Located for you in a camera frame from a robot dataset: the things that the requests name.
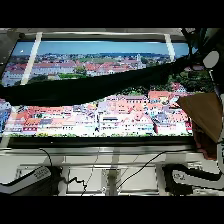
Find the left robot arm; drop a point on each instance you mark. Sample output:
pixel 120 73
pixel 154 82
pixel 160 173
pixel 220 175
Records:
pixel 31 176

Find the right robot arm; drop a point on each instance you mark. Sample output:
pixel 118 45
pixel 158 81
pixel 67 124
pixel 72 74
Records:
pixel 196 176

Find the brown garment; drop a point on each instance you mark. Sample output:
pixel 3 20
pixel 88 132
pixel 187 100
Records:
pixel 206 111

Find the red-brown garment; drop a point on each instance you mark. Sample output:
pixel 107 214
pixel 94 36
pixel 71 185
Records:
pixel 205 143

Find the silver frame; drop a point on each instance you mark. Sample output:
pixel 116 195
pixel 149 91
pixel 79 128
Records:
pixel 100 155

